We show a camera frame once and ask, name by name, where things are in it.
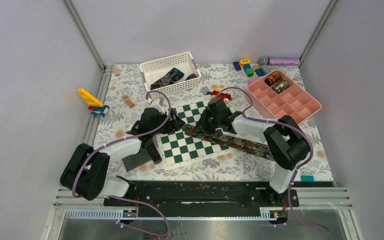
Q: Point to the yellow ring block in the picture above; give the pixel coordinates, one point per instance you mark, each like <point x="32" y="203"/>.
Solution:
<point x="244" y="61"/>

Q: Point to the floral table mat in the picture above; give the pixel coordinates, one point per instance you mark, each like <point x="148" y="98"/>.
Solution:
<point x="232" y="166"/>

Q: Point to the wooden block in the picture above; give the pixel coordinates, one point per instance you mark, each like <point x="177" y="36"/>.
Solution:
<point x="116" y="71"/>
<point x="128" y="101"/>

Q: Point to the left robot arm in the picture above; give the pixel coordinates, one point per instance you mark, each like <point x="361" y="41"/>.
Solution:
<point x="86" y="172"/>

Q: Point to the blue block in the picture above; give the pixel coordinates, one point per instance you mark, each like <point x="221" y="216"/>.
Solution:
<point x="260" y="72"/>

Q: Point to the green white chessboard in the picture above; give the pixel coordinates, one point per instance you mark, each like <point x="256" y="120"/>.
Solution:
<point x="178" y="149"/>

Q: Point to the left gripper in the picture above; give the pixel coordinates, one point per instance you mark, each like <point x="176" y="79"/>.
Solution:
<point x="175" y="124"/>

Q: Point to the brown rolled tie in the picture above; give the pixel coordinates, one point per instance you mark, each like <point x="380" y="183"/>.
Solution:
<point x="280" y="86"/>

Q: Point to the purple glitter microphone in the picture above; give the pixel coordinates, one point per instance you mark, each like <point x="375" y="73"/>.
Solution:
<point x="278" y="61"/>

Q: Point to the pink cylinder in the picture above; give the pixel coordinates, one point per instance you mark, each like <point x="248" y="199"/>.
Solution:
<point x="252" y="80"/>

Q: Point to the red toy car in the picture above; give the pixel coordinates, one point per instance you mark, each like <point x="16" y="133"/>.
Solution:
<point x="225" y="96"/>

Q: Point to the pink compartment tray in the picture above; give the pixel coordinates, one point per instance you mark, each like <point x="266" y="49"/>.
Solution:
<point x="295" y="101"/>

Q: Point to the grey lego baseplate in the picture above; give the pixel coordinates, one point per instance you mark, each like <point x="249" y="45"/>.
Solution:
<point x="134" y="161"/>

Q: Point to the brown floral tie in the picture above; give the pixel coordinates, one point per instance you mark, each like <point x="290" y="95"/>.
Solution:
<point x="244" y="145"/>

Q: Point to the green block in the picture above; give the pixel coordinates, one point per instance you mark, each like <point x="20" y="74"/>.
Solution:
<point x="249" y="72"/>

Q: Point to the teal block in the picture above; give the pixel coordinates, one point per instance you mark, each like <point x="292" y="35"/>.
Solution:
<point x="307" y="178"/>

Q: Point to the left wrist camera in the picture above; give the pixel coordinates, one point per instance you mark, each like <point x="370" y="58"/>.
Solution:
<point x="155" y="104"/>

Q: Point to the black microphone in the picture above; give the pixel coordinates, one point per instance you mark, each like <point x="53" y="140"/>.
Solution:
<point x="154" y="154"/>

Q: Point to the red rolled tie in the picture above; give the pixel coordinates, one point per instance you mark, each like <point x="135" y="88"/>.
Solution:
<point x="273" y="78"/>

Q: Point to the white plastic basket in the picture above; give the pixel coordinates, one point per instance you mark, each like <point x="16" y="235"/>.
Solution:
<point x="183" y="61"/>

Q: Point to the dark blue patterned tie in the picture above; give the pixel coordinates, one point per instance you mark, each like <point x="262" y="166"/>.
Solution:
<point x="172" y="80"/>

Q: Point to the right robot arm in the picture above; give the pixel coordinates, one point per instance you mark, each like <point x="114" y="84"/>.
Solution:
<point x="281" y="141"/>

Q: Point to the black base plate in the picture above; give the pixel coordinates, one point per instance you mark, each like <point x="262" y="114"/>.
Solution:
<point x="211" y="199"/>

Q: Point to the yellow blue toy crane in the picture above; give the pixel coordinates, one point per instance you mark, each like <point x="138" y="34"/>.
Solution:
<point x="95" y="106"/>

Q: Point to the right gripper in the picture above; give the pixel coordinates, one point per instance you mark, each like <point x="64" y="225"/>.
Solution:
<point x="202" y="125"/>

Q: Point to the purple block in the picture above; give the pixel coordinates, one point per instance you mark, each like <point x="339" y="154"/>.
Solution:
<point x="236" y="66"/>

